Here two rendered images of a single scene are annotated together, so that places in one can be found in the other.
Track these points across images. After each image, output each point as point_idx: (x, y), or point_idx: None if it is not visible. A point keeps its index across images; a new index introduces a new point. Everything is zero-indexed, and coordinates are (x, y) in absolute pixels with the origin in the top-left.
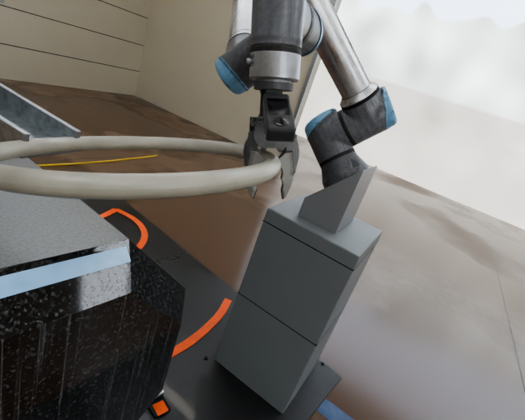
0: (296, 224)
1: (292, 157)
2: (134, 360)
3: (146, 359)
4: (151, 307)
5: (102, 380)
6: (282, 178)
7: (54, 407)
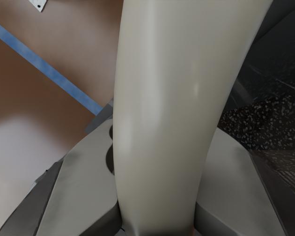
0: None
1: (42, 213)
2: (242, 84)
3: (231, 91)
4: (251, 103)
5: (266, 65)
6: (111, 142)
7: None
